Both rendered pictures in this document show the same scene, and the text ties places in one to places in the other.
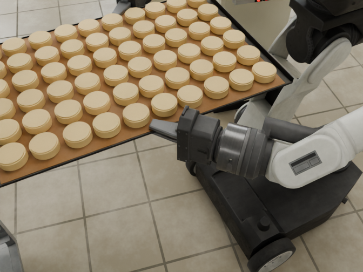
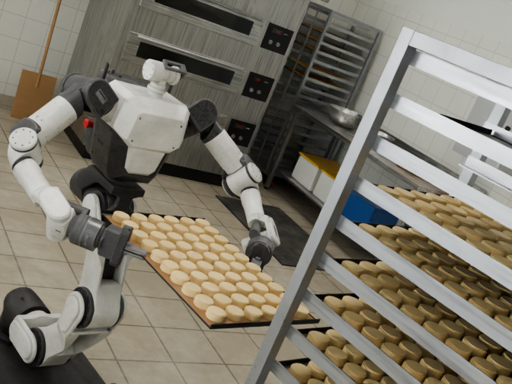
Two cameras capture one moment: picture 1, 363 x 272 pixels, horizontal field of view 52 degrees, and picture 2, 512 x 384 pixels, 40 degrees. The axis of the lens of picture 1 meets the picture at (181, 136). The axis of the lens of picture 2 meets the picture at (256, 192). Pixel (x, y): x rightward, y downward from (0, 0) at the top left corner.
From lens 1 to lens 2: 2.31 m
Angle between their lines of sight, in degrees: 90
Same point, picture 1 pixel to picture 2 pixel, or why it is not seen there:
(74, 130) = (276, 286)
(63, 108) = (261, 287)
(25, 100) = (260, 299)
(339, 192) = not seen: hidden behind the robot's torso
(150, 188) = not seen: outside the picture
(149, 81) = (227, 256)
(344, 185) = not seen: hidden behind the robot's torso
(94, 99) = (249, 276)
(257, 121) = (113, 293)
